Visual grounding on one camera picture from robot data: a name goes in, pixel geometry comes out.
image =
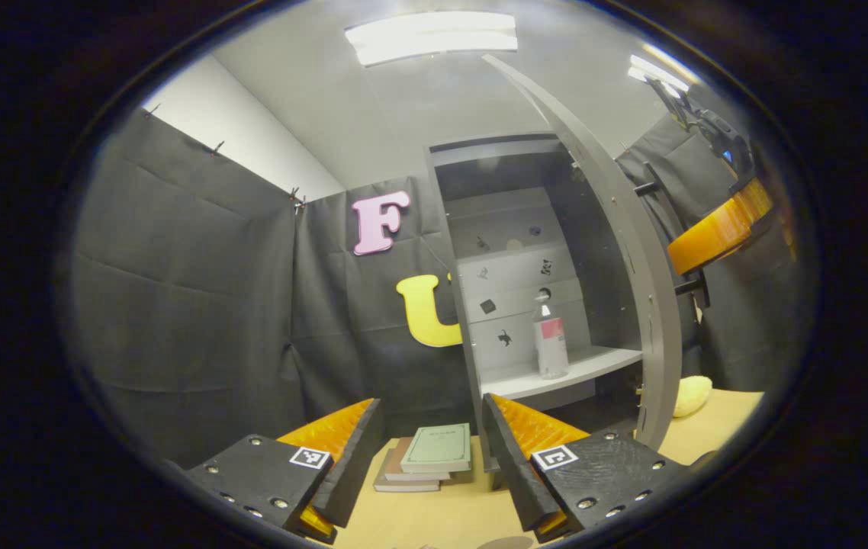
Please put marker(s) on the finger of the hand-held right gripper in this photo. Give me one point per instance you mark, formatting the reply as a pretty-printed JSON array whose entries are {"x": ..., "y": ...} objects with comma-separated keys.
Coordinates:
[
  {"x": 716, "y": 229},
  {"x": 789, "y": 232}
]

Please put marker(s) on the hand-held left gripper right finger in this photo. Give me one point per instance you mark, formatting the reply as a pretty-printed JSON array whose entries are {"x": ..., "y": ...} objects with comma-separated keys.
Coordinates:
[{"x": 514, "y": 465}]

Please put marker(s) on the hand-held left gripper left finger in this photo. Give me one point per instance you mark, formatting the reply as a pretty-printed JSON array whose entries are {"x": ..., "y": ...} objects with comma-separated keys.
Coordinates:
[{"x": 354, "y": 465}]

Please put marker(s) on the brown round coaster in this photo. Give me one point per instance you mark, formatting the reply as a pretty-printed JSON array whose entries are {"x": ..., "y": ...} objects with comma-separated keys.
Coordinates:
[{"x": 506, "y": 544}]

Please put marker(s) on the clear bottle with red label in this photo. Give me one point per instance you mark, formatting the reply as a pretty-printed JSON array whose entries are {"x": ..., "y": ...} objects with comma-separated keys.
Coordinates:
[{"x": 551, "y": 343}]

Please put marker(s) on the grey cabinet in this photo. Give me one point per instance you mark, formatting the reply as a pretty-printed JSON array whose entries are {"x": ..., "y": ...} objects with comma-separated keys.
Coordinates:
[{"x": 510, "y": 267}]

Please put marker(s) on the brown book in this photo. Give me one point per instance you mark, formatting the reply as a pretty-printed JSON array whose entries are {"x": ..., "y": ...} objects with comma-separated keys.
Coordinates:
[
  {"x": 396, "y": 465},
  {"x": 396, "y": 485}
]

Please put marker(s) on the green notebook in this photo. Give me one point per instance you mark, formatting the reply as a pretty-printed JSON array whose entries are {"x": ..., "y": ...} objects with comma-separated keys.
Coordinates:
[{"x": 438, "y": 448}]

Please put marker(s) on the narrow ceiling light panel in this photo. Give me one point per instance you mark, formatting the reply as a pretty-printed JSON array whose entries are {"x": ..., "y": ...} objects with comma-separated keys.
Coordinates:
[{"x": 659, "y": 74}]

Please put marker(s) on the yellow plush bun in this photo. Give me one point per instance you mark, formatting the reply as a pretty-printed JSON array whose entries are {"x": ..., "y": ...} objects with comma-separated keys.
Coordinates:
[{"x": 693, "y": 395}]

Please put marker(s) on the black backdrop cloth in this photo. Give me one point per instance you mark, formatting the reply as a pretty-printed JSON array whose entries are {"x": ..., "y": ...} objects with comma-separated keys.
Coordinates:
[{"x": 190, "y": 305}]

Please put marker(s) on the long ceiling light panel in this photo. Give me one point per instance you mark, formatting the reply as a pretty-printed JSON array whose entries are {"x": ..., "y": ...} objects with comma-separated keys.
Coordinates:
[{"x": 430, "y": 36}]

